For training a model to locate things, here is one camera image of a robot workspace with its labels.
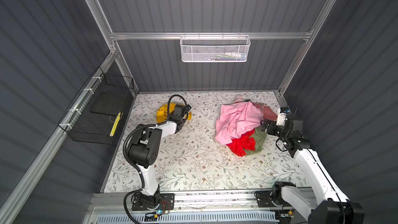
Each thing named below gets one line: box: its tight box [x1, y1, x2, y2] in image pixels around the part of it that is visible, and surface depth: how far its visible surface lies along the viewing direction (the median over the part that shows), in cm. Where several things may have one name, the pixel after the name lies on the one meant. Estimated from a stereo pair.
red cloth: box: [226, 128, 256, 158], surface depth 88 cm
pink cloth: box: [214, 94, 264, 145], surface depth 93 cm
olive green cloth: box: [242, 127, 267, 156], surface depth 88 cm
